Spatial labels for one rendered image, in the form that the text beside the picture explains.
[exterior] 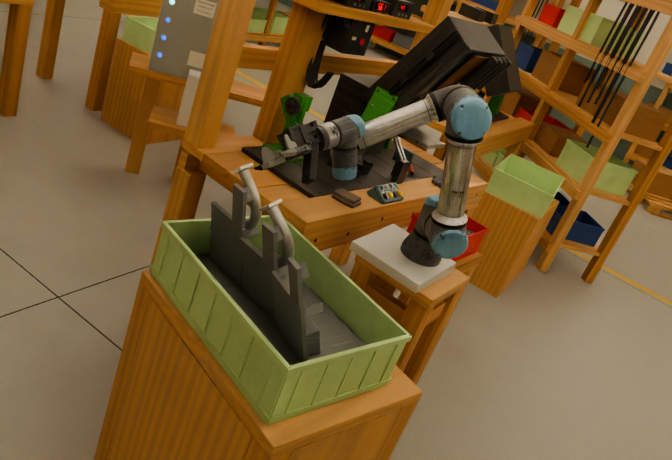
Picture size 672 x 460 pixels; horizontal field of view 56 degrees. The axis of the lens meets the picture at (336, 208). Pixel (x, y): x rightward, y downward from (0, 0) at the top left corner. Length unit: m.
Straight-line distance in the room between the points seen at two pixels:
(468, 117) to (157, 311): 1.03
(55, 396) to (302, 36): 1.67
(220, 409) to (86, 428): 0.97
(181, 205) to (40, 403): 0.88
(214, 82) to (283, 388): 1.35
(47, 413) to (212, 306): 1.08
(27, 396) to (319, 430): 1.33
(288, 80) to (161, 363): 1.38
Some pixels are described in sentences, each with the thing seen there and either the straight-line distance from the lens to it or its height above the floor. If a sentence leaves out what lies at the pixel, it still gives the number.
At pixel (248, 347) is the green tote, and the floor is 0.91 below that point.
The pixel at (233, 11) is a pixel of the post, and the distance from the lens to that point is 2.41.
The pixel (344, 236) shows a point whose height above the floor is 0.79.
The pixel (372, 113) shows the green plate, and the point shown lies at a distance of 2.76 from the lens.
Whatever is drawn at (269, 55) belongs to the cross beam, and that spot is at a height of 1.25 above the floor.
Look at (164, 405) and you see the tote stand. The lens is 1.87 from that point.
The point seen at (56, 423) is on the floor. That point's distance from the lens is 2.53.
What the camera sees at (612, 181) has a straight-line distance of 5.27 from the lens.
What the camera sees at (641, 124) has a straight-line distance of 5.19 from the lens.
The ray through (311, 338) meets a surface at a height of 0.91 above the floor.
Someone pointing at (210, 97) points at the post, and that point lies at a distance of 2.48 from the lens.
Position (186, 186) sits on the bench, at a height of 0.71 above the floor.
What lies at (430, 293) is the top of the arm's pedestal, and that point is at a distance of 2.18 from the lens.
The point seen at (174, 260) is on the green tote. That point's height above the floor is 0.90.
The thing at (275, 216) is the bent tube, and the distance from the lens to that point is 1.54.
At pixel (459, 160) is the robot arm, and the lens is 1.96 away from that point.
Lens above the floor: 1.82
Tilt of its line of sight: 23 degrees down
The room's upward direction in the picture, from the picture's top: 21 degrees clockwise
